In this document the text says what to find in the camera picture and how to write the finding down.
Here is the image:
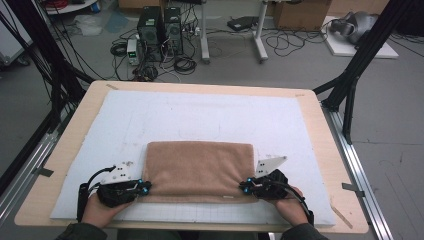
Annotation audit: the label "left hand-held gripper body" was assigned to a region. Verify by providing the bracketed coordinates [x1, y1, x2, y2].
[95, 161, 143, 209]

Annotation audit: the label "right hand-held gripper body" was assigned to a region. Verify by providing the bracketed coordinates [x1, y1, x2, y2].
[249, 155, 290, 201]

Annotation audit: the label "beige towel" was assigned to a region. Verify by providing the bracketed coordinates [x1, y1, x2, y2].
[139, 140, 259, 205]

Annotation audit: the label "person's left hand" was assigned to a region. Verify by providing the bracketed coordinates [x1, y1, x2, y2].
[80, 193, 134, 229]

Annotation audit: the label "person's right hand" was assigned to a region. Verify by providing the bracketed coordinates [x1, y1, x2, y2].
[266, 185, 311, 229]

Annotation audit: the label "black tape piece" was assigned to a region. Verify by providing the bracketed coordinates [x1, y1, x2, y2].
[33, 166, 55, 178]

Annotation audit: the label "tan tape strip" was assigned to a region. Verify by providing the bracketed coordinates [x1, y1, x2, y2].
[329, 204, 354, 230]

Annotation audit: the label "white grid mat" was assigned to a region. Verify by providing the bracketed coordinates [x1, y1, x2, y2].
[49, 89, 337, 228]

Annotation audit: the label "grey tape piece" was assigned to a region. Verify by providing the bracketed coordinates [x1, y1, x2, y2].
[341, 182, 366, 198]

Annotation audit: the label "white power supply unit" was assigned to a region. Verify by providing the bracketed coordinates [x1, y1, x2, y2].
[126, 38, 141, 66]

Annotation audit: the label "black computer tower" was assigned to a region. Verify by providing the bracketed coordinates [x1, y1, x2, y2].
[137, 5, 165, 63]
[163, 6, 185, 56]

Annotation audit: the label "flat black device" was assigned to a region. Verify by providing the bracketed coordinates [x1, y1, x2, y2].
[226, 15, 260, 33]

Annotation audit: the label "clear plastic sheet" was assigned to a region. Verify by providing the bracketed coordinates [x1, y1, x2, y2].
[73, 14, 105, 37]

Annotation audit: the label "white floor board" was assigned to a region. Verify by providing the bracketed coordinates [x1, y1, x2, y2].
[320, 15, 400, 60]

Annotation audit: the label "black metal stand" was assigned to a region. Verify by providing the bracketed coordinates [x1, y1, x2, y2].
[0, 0, 96, 134]
[312, 0, 424, 145]

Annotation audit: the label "large cardboard box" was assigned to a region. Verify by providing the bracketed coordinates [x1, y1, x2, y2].
[273, 0, 333, 32]

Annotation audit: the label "grey helmet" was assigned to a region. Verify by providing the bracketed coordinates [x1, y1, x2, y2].
[329, 10, 380, 46]

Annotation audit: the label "round white table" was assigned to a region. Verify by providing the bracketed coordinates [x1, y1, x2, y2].
[43, 0, 101, 16]

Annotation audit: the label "aluminium rail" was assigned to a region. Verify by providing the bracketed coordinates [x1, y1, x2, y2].
[0, 108, 74, 229]
[320, 101, 397, 240]

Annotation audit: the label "tangled cable bundle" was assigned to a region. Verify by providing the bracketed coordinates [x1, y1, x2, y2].
[132, 62, 160, 83]

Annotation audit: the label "coiled black cable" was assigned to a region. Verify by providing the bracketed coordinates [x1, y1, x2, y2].
[173, 55, 198, 76]

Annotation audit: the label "loose black floor cables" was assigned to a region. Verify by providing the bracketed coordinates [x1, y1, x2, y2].
[265, 28, 330, 58]

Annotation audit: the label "white desk frame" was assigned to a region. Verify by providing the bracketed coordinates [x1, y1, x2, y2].
[199, 0, 270, 65]

